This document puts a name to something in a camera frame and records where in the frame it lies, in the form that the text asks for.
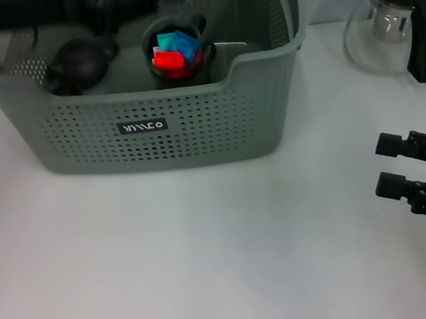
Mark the blue square toy plate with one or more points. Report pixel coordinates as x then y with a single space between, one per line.
185 46

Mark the teal square toy plate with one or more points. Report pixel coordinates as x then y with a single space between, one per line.
165 41

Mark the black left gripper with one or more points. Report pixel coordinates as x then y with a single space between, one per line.
49 8

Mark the grey perforated storage basket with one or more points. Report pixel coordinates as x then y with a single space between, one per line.
193 130

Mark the long red toy brick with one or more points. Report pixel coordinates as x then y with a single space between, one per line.
168 59

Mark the black clay teapot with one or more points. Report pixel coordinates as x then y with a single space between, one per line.
80 65

